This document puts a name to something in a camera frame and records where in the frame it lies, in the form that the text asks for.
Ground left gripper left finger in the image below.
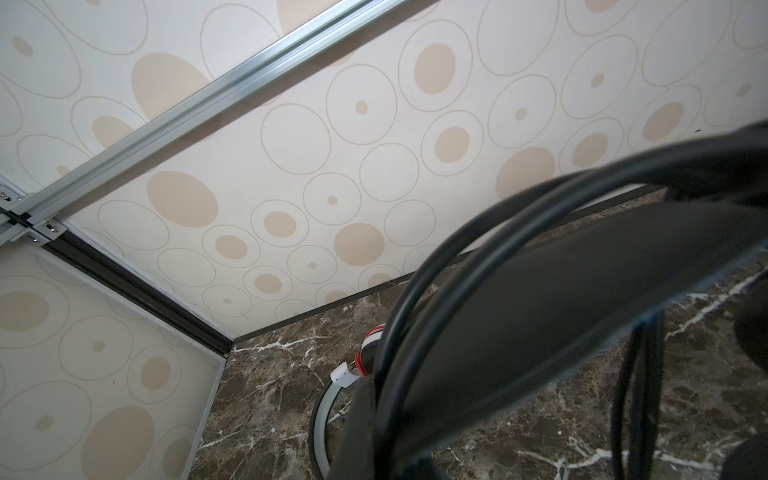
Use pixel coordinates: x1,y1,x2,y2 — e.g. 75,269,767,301
328,377,376,480

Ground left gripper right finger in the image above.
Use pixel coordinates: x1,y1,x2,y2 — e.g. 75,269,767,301
410,459,450,480

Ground white headphones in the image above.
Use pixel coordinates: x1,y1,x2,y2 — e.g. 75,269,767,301
308,324,385,479

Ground red headphone cable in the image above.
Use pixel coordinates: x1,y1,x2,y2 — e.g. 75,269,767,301
354,325,385,378

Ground black headphones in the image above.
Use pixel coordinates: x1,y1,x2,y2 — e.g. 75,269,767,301
373,123,767,479

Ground black headphone cable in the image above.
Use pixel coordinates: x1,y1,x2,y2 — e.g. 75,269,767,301
610,311,667,480

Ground left black frame post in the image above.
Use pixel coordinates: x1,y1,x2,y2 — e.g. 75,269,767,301
44,232,233,357

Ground horizontal aluminium rail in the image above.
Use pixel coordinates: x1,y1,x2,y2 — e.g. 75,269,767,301
1,1,402,227

